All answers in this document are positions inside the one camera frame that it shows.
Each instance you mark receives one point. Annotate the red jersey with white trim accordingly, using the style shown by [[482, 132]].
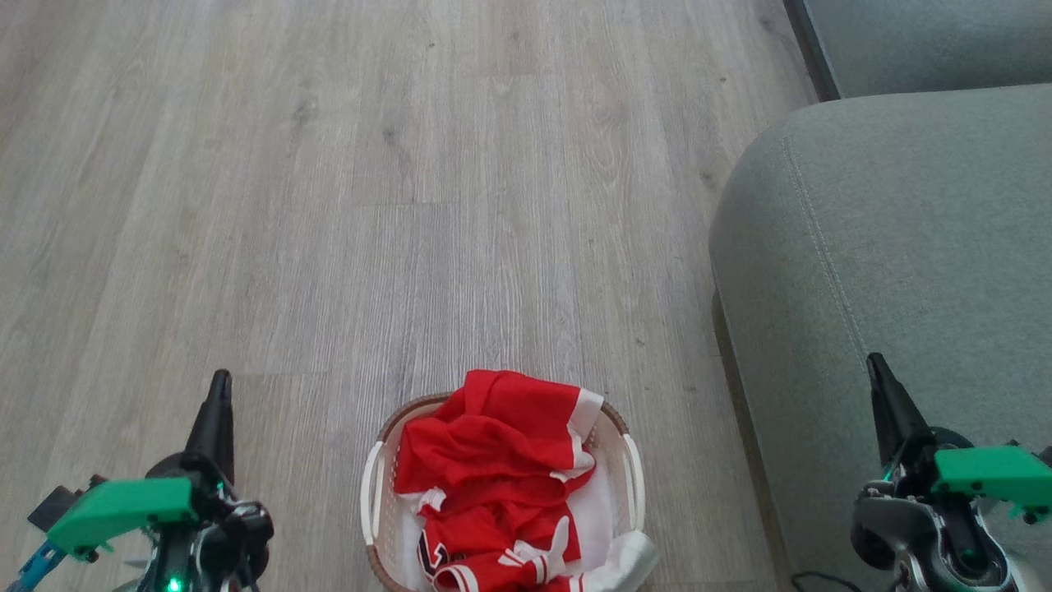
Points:
[[493, 444]]

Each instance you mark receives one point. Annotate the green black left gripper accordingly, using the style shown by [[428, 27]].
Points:
[[123, 506]]

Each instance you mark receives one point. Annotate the white garment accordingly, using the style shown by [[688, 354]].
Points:
[[629, 563]]

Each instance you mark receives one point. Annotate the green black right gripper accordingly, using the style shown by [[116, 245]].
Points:
[[986, 473]]

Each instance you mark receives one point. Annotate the white laundry basket brown rim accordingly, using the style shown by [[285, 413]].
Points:
[[371, 501]]

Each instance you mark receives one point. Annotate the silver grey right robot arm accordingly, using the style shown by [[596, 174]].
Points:
[[920, 534]]

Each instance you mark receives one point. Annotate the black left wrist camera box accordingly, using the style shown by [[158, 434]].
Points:
[[53, 503]]

